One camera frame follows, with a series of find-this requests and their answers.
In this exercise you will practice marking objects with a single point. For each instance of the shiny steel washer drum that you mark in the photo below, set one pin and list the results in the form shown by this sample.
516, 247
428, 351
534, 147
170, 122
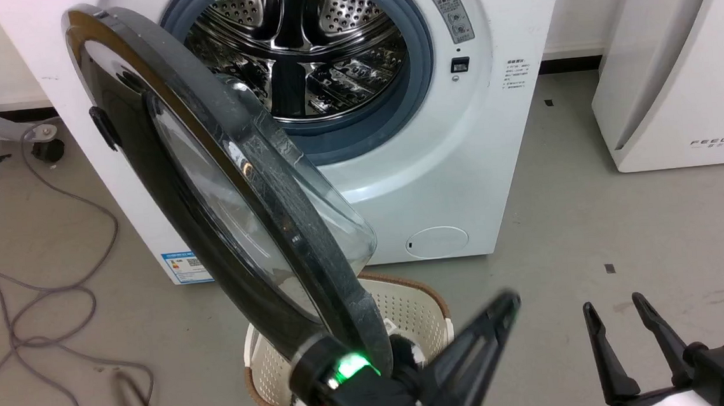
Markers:
326, 59

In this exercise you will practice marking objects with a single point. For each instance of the black round glass washer door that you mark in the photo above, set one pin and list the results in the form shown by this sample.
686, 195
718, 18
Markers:
141, 148

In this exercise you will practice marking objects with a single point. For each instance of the white Feelbird appliance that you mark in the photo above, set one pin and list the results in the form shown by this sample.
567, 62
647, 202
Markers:
672, 79

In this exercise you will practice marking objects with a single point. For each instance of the grey-blue rubber door gasket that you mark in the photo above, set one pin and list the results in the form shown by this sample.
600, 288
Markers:
419, 65

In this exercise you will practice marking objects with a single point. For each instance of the grey warning sticker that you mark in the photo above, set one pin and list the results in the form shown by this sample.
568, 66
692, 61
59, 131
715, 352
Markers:
452, 13

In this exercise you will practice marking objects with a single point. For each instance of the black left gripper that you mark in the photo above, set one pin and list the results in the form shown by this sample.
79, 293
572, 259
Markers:
369, 403

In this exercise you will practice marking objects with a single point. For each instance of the black door latch slot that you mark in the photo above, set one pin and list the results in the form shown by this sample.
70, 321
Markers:
460, 65

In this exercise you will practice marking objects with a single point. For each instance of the round white filter cover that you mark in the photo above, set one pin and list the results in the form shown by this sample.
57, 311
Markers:
437, 242

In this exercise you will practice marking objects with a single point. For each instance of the black caster wheel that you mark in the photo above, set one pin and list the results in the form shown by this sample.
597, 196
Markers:
49, 150

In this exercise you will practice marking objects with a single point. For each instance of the white front-load washing machine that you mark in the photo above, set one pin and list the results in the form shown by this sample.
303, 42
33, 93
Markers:
461, 158

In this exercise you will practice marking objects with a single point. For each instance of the white laundry basket brown rim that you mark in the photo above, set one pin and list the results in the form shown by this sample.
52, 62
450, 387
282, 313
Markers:
411, 308

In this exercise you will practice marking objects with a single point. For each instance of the blue energy label sticker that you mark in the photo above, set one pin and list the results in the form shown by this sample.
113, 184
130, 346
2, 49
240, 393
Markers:
188, 267

